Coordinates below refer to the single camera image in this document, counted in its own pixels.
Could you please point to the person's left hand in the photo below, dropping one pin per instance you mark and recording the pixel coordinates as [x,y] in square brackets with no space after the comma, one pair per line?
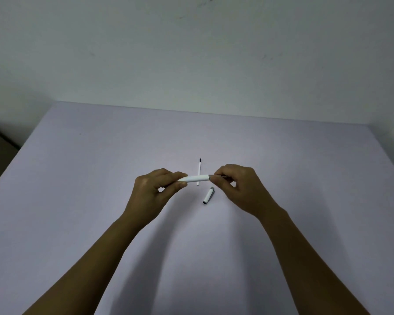
[146,194]

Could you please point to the person's right hand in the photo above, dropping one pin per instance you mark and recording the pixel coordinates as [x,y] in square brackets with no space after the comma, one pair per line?
[246,190]

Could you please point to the person's left thumb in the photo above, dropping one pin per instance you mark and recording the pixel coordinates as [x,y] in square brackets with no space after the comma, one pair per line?
[174,187]

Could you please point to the person's right thumb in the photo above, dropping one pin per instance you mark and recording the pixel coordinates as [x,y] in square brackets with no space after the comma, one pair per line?
[220,183]

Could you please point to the white pen barrel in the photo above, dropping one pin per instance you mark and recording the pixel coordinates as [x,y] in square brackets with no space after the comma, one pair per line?
[200,178]

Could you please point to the person's left forearm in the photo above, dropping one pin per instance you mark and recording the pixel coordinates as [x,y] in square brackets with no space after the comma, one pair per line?
[85,265]

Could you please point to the person's right forearm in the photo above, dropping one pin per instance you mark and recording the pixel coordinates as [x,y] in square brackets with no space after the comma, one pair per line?
[310,268]

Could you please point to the white pen cap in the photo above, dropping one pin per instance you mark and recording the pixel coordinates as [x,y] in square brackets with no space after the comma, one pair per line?
[209,195]

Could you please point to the white pen refill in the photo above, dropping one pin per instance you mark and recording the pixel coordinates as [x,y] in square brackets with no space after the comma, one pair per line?
[199,167]

